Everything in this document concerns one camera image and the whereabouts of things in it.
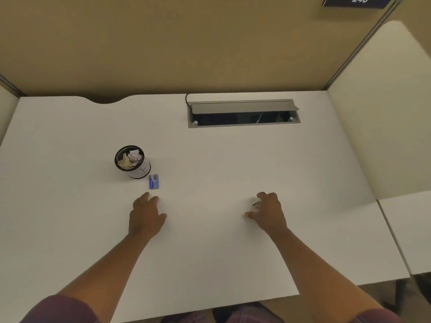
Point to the black chair base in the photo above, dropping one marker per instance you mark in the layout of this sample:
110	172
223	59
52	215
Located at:
412	292

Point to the dark blue sign plate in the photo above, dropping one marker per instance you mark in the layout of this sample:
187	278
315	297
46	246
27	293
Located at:
357	1

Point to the grey partition frame strip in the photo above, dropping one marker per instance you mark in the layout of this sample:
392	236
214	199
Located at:
363	43
11	85

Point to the small grey crumpled scrap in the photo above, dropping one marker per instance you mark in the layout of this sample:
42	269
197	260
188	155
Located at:
255	205

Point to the beige back partition panel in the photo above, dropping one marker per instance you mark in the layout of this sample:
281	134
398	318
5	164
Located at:
168	43

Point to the maroon left shirt sleeve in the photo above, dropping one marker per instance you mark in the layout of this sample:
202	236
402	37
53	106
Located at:
60	311

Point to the yellowish crumpled paper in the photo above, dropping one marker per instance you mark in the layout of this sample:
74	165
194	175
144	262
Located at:
125	161

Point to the person's right thumb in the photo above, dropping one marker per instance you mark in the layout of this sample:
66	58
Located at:
251	215

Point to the small black-rimmed white waste cup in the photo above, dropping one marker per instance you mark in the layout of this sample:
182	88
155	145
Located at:
132	163

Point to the maroon shirt sleeve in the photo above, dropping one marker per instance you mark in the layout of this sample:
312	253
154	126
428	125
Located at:
377	316
60	311

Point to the person's left thumb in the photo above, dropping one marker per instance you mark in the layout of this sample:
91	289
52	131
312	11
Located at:
162	219

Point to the small blue packet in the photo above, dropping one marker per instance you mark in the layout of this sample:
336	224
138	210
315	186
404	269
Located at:
154	181

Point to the person's right forearm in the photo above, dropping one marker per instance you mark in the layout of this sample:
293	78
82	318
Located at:
320	275

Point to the white side partition panel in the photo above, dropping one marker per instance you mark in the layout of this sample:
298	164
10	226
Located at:
6	107
384	110

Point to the plaid trousers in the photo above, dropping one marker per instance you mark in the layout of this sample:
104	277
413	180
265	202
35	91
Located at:
232	314

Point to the person's left forearm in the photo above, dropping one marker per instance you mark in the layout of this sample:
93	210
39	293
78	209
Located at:
107	269

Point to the maroon right shirt sleeve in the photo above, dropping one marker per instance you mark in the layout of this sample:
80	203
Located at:
377	316

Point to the person's right hand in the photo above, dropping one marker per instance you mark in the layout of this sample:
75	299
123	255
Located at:
271	213

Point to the white crumpled paper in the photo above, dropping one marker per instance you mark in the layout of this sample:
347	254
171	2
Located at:
135	155

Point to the person's left hand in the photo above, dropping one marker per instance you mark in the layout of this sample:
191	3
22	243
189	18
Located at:
144	216

